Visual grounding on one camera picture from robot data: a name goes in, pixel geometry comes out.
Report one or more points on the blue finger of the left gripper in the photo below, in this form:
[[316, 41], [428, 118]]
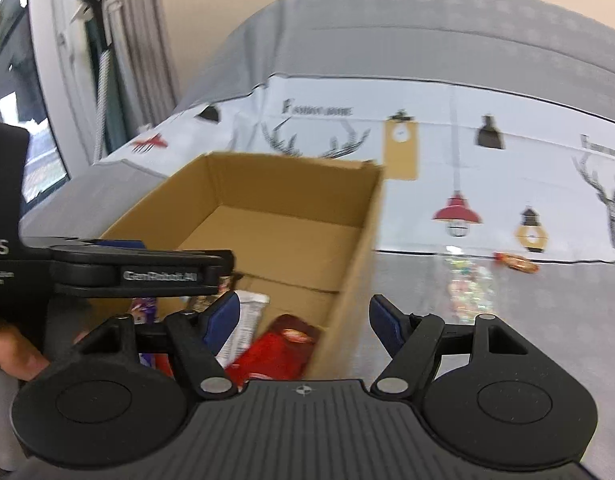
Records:
[[128, 244]]

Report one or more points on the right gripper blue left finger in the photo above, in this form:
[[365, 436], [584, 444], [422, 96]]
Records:
[[195, 340]]

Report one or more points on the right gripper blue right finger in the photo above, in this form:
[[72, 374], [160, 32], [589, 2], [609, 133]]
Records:
[[412, 342]]

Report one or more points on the dark brown chocolate snack packet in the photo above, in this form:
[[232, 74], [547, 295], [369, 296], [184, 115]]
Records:
[[226, 284]]

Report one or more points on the red square snack pouch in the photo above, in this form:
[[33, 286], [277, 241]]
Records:
[[160, 362]]

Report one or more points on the purple swirl candy packet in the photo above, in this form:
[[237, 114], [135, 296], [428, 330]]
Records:
[[145, 311]]

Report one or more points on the grey silver stick packet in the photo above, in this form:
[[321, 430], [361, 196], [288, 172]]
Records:
[[252, 306]]

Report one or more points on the red coffee snack packet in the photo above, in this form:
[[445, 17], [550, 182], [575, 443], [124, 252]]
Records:
[[281, 353]]

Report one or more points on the person's left hand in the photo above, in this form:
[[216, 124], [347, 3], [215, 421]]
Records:
[[19, 360]]

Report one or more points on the clear bag of colourful candies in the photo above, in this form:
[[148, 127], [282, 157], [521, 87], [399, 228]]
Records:
[[470, 285]]

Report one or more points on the red orange wrapped candy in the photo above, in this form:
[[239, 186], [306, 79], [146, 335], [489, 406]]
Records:
[[516, 262]]

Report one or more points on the brown cardboard box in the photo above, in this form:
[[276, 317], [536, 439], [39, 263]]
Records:
[[302, 231]]

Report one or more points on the grey curtain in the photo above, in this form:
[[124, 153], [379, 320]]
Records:
[[143, 86]]

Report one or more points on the printed lamp deer sofa cover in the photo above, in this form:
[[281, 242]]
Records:
[[479, 169]]

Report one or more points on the black white stand pole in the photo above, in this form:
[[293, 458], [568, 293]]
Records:
[[99, 35]]

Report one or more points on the white window frame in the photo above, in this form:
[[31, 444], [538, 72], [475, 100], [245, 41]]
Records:
[[47, 88]]

